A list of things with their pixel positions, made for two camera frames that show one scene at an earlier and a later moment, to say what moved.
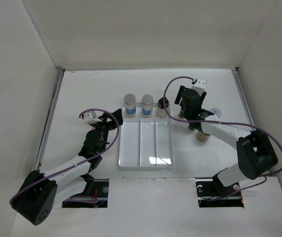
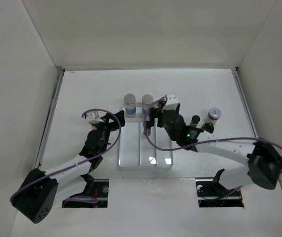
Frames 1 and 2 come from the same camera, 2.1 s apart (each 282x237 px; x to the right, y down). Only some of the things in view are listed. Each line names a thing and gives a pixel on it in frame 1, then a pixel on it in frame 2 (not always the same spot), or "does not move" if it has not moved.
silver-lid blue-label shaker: [130, 104] does not move
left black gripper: [103, 119] does not move
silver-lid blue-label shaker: [147, 105] does not move
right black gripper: [180, 95] -> [155, 113]
